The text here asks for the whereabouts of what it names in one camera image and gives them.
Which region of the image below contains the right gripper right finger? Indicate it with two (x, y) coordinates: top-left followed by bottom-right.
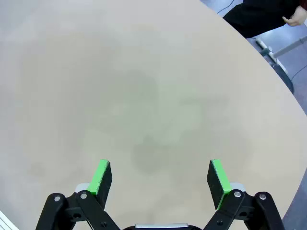
(202, 159), (286, 230)

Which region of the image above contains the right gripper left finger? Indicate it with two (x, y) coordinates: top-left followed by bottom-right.
(35, 159), (120, 230)

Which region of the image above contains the person's left hand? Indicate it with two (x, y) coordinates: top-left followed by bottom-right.
(282, 5), (307, 27)

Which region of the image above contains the white work table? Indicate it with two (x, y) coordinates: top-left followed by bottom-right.
(255, 35), (307, 94)

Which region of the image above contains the person in red jacket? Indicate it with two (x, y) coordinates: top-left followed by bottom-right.
(222, 0), (307, 39)

